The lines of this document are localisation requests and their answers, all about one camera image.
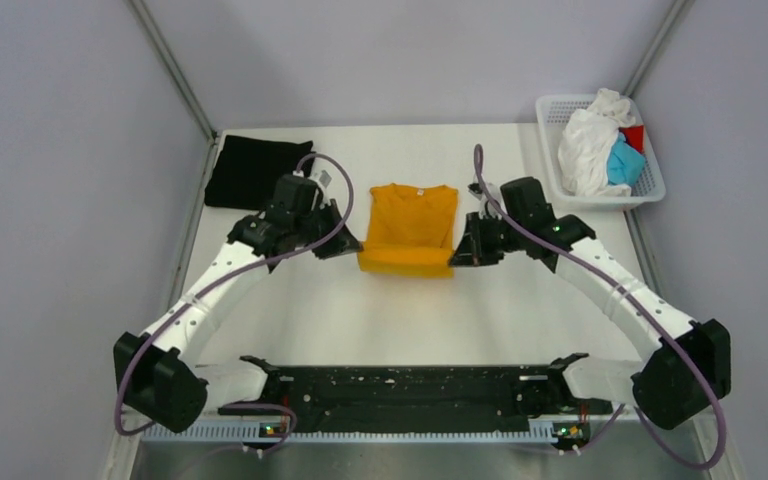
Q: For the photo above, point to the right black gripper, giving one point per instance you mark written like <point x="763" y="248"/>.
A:
<point x="473" y="249"/>

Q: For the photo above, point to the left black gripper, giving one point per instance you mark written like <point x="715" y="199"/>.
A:
<point x="346" y="243"/>

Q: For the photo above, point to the orange t shirt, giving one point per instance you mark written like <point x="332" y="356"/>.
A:
<point x="410" y="231"/>

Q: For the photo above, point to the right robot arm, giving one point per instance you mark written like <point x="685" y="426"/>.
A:
<point x="683" y="365"/>

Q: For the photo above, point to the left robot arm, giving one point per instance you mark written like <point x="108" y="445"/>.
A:
<point x="157" y="372"/>

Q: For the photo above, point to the folded black t shirt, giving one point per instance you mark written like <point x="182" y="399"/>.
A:
<point x="247" y="169"/>

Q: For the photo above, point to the white t shirt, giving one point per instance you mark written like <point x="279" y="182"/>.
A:
<point x="586" y="144"/>

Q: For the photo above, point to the white plastic basket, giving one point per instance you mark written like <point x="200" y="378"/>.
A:
<point x="553" y="114"/>

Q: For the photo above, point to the light blue t shirt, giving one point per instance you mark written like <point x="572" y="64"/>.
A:
<point x="625" y="164"/>

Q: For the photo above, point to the red t shirt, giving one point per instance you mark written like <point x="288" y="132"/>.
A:
<point x="635" y="137"/>

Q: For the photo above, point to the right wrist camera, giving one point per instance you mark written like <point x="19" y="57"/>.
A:
<point x="486" y="208"/>

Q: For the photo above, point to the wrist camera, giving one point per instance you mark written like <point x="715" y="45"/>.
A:
<point x="320" y="177"/>
<point x="486" y="208"/>

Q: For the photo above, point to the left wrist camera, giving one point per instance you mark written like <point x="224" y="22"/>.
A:
<point x="320" y="177"/>

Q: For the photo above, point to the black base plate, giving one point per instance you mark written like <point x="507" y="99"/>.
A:
<point x="420" y="399"/>

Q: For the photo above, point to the white slotted cable duct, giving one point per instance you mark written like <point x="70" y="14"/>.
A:
<point x="269" y="430"/>

